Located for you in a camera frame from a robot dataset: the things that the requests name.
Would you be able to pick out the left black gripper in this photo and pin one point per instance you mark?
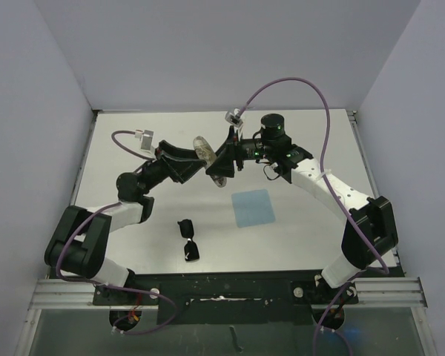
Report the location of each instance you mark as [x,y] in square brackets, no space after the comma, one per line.
[180,170]

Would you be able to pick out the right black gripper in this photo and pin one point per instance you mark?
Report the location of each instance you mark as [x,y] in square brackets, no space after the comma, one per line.
[224,164]

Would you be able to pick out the map print glasses case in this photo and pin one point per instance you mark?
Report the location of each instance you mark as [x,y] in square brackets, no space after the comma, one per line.
[205,152]

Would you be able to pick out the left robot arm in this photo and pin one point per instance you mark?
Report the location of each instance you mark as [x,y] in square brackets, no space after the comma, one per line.
[77,248]

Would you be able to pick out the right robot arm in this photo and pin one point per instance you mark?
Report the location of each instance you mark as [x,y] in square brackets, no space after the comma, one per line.
[370,230]

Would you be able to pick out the black sunglasses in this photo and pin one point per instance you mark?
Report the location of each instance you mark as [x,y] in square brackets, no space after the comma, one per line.
[187,231]

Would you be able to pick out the blue cleaning cloth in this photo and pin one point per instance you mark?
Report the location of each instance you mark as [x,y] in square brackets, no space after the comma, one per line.
[252,208]

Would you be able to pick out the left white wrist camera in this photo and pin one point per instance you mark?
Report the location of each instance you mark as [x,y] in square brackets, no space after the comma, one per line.
[145,138]

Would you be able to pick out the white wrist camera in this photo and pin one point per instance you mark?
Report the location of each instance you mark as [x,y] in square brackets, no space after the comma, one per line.
[234,117]
[145,138]

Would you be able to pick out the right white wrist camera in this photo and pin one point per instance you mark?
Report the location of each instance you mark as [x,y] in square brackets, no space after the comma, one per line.
[234,117]

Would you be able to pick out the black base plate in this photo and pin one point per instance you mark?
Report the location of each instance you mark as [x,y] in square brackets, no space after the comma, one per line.
[223,298]

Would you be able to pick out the aluminium rail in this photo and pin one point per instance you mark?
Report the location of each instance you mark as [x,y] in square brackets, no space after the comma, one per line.
[372,292]

